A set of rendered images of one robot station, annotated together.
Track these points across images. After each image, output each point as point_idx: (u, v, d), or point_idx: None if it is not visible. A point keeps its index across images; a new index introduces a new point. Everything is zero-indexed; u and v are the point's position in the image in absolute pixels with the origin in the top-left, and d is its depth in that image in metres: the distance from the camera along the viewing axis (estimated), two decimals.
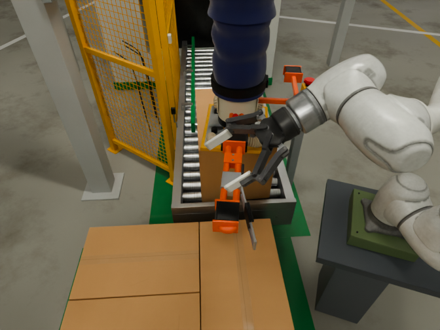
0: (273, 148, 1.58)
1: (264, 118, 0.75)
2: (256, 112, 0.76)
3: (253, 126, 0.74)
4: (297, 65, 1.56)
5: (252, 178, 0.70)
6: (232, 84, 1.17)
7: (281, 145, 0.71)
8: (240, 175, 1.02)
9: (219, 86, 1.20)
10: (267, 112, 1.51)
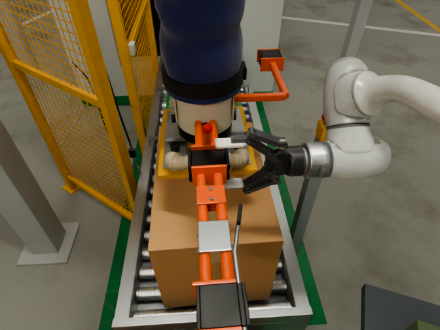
0: (277, 243, 0.93)
1: None
2: (273, 177, 0.82)
3: None
4: (275, 48, 1.19)
5: (243, 135, 0.71)
6: (188, 77, 0.76)
7: None
8: (228, 224, 0.62)
9: (176, 83, 0.79)
10: (243, 113, 1.12)
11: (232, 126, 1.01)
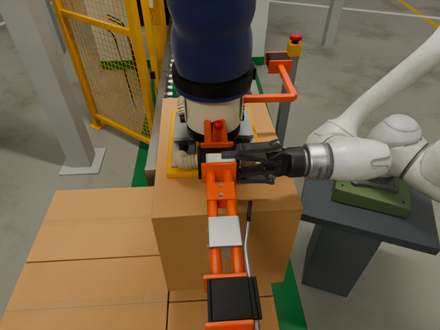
0: (295, 211, 0.83)
1: None
2: (268, 176, 0.81)
3: (263, 163, 0.79)
4: (283, 51, 1.20)
5: (234, 151, 0.74)
6: (200, 76, 0.77)
7: None
8: (238, 220, 0.62)
9: (186, 82, 0.80)
10: (251, 114, 1.12)
11: (240, 126, 1.02)
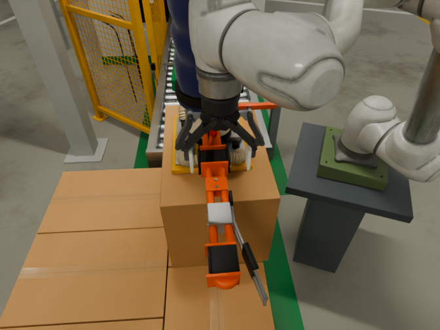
0: (274, 200, 1.04)
1: (202, 116, 0.65)
2: (188, 120, 0.65)
3: (206, 131, 0.67)
4: None
5: (255, 148, 0.72)
6: (198, 93, 0.97)
7: (241, 113, 0.66)
8: (230, 205, 0.83)
9: (187, 97, 1.00)
10: (241, 118, 1.33)
11: (232, 129, 1.22)
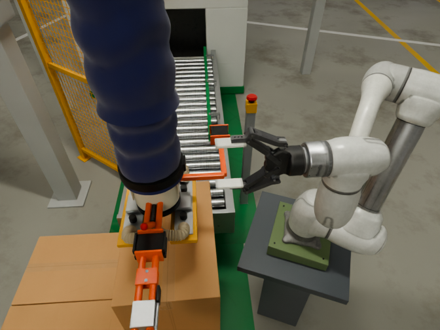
0: (215, 298, 1.17)
1: None
2: (273, 176, 0.82)
3: (264, 165, 0.80)
4: (224, 124, 1.42)
5: (243, 135, 0.71)
6: (135, 179, 0.99)
7: None
8: (154, 304, 0.84)
9: (127, 181, 1.02)
10: (195, 182, 1.34)
11: (181, 198, 1.24)
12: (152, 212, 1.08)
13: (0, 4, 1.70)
